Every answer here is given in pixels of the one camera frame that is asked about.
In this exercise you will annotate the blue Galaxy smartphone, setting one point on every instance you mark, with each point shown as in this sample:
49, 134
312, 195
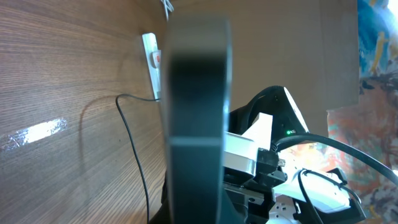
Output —
195, 81

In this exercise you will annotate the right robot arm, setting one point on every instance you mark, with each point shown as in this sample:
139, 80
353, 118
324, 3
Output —
260, 187

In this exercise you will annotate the white power strip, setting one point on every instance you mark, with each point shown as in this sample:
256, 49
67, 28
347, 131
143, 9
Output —
153, 55

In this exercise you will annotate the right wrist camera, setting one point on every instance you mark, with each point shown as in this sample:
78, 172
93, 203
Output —
240, 155

